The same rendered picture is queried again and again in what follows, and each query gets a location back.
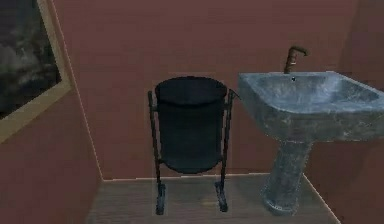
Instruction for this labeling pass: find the black bin on metal stand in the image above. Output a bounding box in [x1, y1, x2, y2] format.
[147, 76, 241, 216]

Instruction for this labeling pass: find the bronze sink tap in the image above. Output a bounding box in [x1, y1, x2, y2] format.
[283, 45, 310, 75]

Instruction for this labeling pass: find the grey stone pedestal sink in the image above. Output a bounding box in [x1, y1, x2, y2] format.
[237, 70, 384, 217]

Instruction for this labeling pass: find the dark framed wall picture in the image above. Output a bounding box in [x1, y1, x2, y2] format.
[0, 0, 73, 144]

